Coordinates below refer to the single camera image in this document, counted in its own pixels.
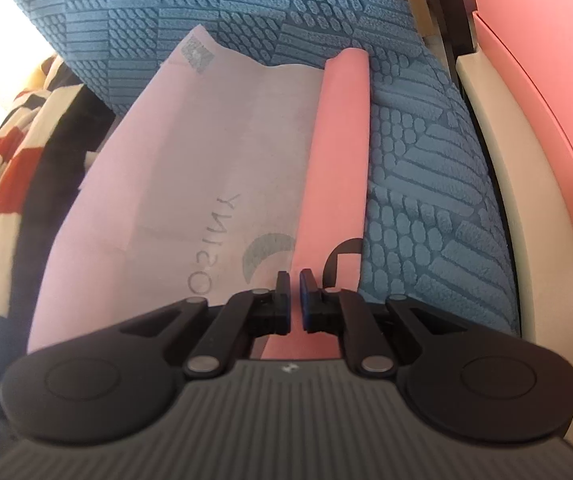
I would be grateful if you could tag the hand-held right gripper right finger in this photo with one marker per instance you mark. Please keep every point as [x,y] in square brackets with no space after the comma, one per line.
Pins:
[308,302]

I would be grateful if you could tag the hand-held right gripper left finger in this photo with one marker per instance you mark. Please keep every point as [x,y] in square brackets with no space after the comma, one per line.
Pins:
[281,305]

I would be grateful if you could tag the blue textured seat cushion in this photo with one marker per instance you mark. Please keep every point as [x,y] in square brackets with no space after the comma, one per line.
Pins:
[416,160]

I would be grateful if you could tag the cream padded ledge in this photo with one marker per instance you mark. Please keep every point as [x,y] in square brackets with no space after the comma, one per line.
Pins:
[516,185]

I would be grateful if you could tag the red black white striped blanket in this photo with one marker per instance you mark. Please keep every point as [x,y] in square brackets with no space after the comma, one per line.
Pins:
[16,170]

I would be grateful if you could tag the pink cardboard box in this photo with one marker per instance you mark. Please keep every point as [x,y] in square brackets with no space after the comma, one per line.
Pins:
[566,110]

